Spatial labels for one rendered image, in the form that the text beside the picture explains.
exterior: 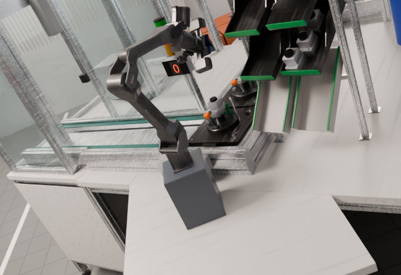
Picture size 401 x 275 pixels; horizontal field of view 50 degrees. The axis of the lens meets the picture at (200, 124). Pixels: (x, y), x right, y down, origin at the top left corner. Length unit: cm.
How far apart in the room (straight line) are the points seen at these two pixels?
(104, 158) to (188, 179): 74
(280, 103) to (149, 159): 61
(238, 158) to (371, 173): 45
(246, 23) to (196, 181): 53
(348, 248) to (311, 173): 35
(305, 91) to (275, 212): 42
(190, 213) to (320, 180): 44
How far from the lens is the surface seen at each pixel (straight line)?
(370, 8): 261
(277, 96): 155
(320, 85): 149
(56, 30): 245
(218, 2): 569
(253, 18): 142
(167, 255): 144
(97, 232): 243
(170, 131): 132
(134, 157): 187
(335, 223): 131
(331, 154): 156
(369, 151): 154
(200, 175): 136
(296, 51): 137
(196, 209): 143
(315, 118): 147
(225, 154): 157
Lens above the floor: 177
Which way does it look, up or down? 26 degrees down
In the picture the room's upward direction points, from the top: 24 degrees counter-clockwise
